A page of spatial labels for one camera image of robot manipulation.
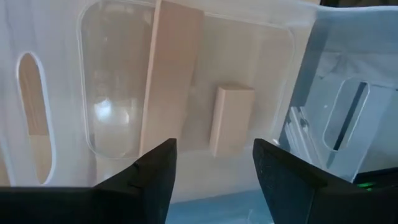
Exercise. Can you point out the natural rectangular wooden block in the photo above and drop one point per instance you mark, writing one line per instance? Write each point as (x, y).
(231, 121)

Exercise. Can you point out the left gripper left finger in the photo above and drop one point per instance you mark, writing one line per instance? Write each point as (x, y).
(149, 186)

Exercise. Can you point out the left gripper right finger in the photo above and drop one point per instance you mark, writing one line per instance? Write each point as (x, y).
(283, 186)

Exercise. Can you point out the long natural wooden plank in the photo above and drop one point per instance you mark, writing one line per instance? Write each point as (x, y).
(171, 77)

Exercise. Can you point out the clear plastic bin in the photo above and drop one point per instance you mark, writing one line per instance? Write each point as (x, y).
(267, 56)

